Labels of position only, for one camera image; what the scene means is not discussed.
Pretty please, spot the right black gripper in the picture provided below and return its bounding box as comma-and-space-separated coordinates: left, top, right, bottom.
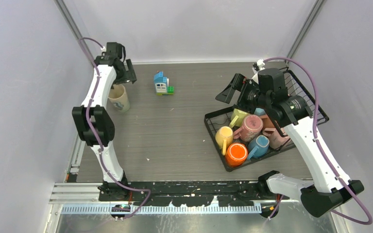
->
216, 73, 271, 115

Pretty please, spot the lime green mug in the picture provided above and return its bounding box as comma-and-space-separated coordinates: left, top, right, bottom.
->
229, 108, 250, 128

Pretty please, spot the yellow mug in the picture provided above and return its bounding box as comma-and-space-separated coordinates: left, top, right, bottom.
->
215, 126, 234, 156

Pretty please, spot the cream patterned mug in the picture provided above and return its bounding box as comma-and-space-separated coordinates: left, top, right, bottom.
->
108, 84, 130, 112

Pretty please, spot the orange mug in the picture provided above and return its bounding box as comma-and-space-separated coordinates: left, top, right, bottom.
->
225, 143, 248, 167

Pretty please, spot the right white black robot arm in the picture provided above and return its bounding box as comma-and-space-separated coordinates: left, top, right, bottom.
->
216, 68, 364, 217

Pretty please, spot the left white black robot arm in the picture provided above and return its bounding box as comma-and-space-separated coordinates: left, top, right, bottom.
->
72, 42, 137, 201

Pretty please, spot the blue white toy house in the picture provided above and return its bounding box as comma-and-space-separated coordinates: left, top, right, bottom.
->
153, 71, 169, 94

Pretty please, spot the green toy brick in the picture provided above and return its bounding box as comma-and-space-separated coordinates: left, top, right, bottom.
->
167, 86, 174, 95

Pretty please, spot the blue mug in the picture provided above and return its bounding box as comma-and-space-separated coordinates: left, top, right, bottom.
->
247, 135, 270, 160

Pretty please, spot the light pink mug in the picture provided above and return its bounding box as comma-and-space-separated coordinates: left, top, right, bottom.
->
262, 128, 291, 150

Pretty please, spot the black wire dish rack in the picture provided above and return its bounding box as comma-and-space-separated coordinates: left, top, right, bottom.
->
204, 70, 316, 172

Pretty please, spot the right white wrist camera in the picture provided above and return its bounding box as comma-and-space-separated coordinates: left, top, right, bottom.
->
252, 59, 265, 83

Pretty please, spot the aluminium rail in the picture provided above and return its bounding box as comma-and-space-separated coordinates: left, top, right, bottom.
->
50, 181, 274, 216

